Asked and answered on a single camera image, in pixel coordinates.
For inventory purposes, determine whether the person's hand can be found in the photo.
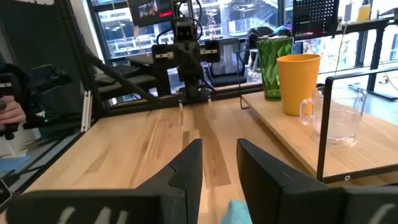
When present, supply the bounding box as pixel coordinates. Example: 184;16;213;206
0;95;27;132

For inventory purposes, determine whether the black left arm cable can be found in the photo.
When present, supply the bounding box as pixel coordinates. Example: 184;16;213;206
155;0;205;44

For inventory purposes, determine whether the office chair with jacket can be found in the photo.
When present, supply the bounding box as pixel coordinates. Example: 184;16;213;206
244;26;276;68

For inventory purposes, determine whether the wooden shelf with black frame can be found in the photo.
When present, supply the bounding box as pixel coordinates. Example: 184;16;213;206
236;48;398;185

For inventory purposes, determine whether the yellow plastic cup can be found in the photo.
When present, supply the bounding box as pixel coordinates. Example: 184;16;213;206
276;54;322;116

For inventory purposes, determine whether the white metal bracket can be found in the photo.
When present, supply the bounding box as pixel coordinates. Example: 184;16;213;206
80;90;93;133

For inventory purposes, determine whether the black mesh office chair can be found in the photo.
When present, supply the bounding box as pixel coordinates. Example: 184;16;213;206
206;37;249;88

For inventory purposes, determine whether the yellow bottle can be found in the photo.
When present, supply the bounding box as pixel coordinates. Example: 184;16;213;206
356;4;372;23

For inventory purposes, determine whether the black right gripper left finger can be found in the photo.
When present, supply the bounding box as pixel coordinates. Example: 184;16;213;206
6;138;203;224

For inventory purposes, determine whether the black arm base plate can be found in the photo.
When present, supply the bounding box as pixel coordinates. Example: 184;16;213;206
177;86;213;105

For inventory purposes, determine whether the black perforated pegboard panel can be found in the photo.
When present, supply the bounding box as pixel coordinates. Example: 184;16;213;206
292;0;340;37

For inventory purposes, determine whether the black keyboard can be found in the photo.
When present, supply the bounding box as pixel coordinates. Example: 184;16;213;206
113;64;141;78

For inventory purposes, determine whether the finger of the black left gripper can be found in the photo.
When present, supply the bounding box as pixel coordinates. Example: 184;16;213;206
203;39;222;63
151;43;175;67

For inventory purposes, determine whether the blue microfibre cloth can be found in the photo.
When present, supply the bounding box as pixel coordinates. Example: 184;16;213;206
221;200;253;224

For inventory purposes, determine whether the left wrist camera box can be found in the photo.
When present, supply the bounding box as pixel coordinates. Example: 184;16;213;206
174;21;198;43

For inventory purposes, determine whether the black standing desk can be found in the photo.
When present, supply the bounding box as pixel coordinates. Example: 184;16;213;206
292;17;398;102

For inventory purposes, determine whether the green ribbed glass tumbler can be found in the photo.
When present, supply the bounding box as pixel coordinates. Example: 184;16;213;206
256;36;295;102

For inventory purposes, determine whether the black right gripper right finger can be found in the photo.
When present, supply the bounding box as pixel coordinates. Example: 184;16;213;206
236;138;398;224

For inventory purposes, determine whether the clear glass mug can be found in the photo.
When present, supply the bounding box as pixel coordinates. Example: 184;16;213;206
299;85;369;148

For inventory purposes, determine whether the hanging computer monitor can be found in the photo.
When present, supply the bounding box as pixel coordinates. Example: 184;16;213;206
129;0;175;28

